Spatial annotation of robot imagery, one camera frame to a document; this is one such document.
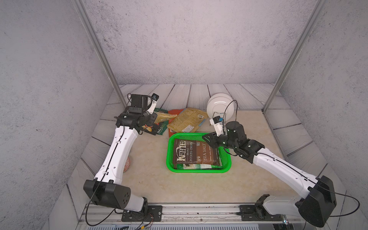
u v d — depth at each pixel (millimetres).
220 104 1052
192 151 905
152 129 1052
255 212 659
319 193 394
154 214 728
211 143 659
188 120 1116
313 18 740
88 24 754
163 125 1107
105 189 383
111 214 449
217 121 659
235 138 571
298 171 444
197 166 847
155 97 650
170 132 1052
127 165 888
